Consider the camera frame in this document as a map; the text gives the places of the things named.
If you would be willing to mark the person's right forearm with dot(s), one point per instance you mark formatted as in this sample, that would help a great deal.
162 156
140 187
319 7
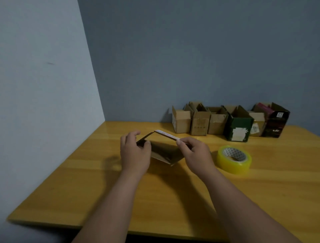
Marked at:
247 212

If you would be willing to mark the pink and black carton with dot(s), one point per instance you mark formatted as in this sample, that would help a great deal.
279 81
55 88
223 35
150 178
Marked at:
275 122

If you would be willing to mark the small brown cardboard box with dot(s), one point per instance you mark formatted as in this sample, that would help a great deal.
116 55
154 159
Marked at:
257 120

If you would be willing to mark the yellow tape roll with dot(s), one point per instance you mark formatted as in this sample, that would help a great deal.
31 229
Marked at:
232 166

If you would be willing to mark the plain brown carton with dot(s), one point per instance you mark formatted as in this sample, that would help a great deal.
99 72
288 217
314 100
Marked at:
200 122

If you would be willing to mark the person's left forearm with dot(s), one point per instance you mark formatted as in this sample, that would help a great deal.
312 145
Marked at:
110 212

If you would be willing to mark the black box white label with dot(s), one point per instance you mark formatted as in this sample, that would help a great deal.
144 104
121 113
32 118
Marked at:
165 152

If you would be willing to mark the brown carton with label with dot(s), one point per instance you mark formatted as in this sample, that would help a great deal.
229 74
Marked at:
217 122

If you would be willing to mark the green box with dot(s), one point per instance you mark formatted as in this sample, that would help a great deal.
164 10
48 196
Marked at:
237 122

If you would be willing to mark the person's right hand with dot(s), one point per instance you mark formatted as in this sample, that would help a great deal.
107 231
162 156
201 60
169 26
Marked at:
200 160

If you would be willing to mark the person's left hand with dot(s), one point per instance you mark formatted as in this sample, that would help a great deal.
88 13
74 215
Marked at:
133 160

